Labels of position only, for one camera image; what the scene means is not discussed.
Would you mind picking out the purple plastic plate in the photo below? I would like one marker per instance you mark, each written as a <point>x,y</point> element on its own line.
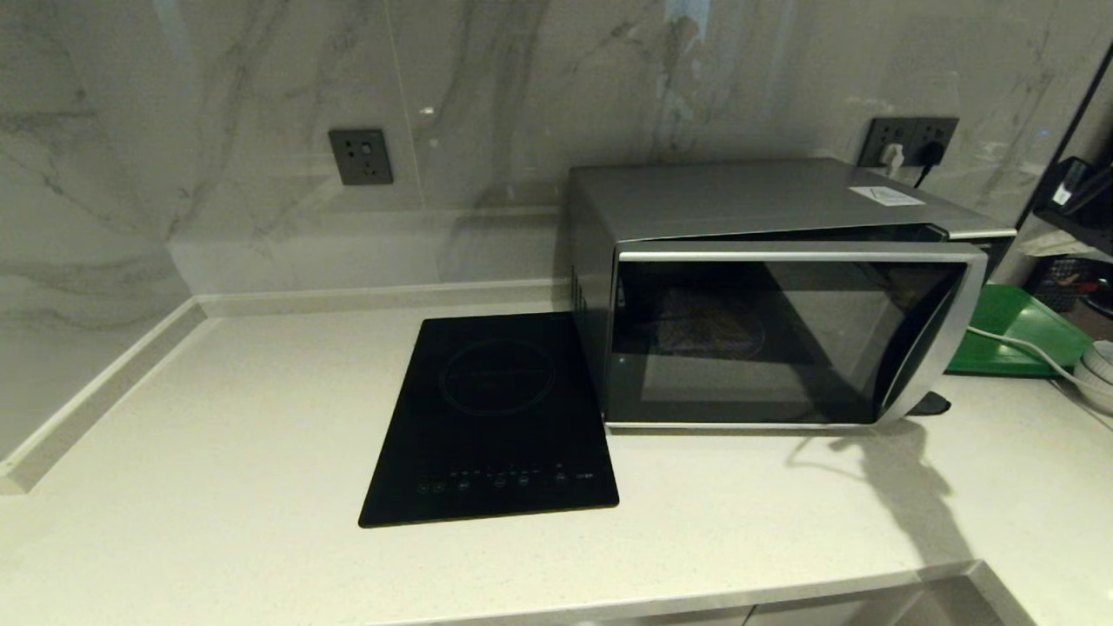
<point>713,323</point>

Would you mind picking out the black power plug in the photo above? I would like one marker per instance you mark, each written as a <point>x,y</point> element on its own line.
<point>931,154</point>

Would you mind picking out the grey double wall socket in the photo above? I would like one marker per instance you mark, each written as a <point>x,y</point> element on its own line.
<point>896,130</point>

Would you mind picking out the black glass microwave door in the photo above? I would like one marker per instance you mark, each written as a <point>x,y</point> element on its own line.
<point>826,365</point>

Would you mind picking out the white paper label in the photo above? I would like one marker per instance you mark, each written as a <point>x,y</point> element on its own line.
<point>887,196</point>

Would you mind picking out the silver microwave oven body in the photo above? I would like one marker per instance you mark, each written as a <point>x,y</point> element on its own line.
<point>739,196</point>

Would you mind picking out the white stacked bowls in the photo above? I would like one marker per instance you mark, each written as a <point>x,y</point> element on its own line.
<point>1097,374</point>

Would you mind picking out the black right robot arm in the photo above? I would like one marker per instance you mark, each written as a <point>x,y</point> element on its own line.
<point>1083,204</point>

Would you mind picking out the black induction cooktop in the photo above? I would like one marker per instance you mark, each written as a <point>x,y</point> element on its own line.
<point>487,417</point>

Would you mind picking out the green plastic cutting board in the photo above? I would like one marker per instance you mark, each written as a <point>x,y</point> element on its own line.
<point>1017,339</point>

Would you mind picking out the black cloth pad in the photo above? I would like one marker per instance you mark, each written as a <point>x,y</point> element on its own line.
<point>930,402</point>

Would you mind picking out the grey single wall socket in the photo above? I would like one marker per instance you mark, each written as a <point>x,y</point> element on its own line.
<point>360,157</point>

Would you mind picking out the white power plug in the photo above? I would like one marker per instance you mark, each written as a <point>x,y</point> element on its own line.
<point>893,156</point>

